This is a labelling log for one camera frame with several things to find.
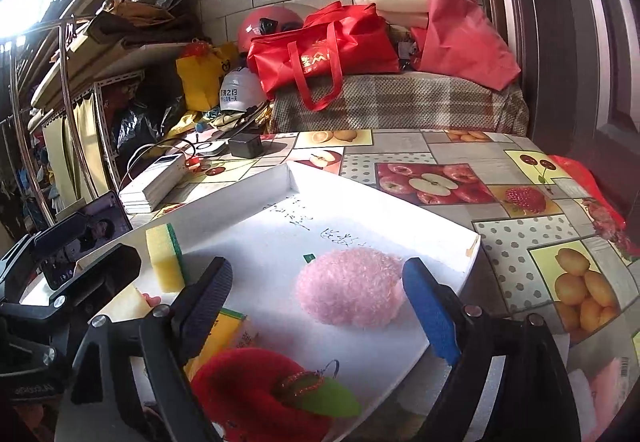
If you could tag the fruit print tablecloth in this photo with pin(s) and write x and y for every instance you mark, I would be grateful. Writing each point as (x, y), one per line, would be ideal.
(500, 262)

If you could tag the pink packet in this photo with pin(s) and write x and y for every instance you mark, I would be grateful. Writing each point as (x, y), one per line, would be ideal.
(612, 387)

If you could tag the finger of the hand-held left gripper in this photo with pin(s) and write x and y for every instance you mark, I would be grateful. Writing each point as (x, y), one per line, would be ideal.
(110, 272)

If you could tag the red helmet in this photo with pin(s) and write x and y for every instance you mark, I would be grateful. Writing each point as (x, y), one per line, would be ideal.
(270, 24)

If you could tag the yellow and green sponge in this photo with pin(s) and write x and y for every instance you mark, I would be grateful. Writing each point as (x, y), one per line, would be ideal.
(162, 262)

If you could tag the brown metal door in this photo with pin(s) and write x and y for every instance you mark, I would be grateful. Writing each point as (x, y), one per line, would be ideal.
(575, 46)

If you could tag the black plastic bag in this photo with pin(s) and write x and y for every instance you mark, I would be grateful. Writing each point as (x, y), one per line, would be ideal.
(140, 116)

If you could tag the white foam board tray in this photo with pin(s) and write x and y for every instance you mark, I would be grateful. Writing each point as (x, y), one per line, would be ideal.
(280, 232)

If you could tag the pale yellow sponge piece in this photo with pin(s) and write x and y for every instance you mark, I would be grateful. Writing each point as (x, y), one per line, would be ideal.
(127, 304)

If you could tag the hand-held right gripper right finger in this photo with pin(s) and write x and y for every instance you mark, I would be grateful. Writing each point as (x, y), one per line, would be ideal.
(431, 314)

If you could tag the salmon red plastic bag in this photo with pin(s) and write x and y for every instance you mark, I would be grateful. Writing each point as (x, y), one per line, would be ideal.
(460, 41)

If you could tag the pink fluffy ball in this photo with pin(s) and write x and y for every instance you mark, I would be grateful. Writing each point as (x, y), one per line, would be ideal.
(350, 287)

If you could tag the stacked cardboard sheets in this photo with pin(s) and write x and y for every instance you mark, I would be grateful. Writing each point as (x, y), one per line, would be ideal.
(130, 36)

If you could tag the crumpled red plastic bag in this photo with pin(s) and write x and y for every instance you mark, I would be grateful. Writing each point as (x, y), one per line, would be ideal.
(585, 182)

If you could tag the white helmet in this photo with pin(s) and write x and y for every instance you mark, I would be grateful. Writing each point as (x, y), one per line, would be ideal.
(237, 91)

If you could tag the black power adapter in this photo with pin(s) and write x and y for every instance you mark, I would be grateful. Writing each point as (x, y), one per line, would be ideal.
(246, 145)

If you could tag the yellow green sponge flat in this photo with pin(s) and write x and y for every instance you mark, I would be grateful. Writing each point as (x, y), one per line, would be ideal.
(225, 332)

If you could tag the chrome rack pole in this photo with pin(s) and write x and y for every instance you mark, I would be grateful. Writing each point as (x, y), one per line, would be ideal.
(67, 86)

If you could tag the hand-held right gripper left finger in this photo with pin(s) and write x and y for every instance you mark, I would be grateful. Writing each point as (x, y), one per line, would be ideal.
(205, 304)

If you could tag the red tote bag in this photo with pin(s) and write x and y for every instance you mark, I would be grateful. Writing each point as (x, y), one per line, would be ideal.
(320, 56)

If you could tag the smartphone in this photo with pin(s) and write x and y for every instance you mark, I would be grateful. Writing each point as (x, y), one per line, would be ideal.
(95, 227)

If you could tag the red knitted apple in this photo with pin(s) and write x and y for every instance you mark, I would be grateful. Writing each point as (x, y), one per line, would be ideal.
(235, 387)

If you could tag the yellow bag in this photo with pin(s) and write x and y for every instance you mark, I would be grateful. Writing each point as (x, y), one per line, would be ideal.
(200, 71)

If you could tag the white round charger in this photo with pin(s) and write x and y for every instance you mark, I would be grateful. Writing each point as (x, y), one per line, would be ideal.
(210, 148)

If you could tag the white power strip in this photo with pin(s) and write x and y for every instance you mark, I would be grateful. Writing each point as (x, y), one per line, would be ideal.
(152, 182)

